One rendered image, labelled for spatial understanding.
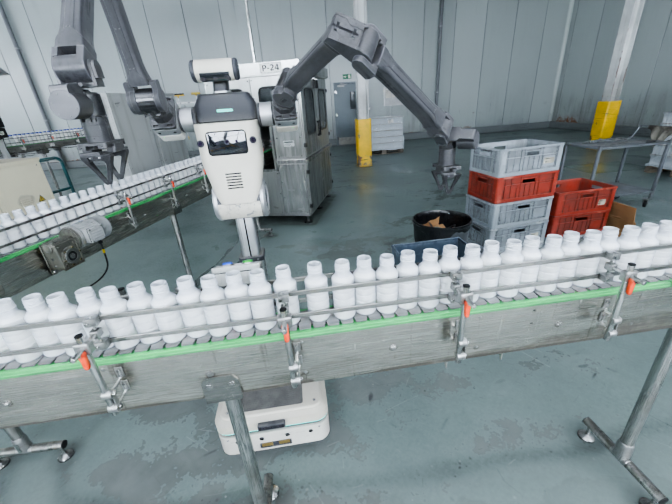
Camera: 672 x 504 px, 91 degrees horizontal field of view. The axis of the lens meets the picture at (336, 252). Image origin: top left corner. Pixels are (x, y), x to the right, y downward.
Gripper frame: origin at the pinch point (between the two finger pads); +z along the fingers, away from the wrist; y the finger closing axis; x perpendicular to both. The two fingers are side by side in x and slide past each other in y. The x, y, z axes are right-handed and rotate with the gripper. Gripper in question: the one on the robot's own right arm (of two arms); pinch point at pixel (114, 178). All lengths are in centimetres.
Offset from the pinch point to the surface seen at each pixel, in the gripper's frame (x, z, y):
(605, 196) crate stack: 326, 81, -171
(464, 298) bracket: 84, 32, 27
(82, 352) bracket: -4.8, 32.3, 27.3
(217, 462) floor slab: -6, 140, -18
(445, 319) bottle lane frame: 82, 42, 21
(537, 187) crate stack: 248, 63, -161
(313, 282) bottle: 47, 27, 18
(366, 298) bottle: 61, 34, 18
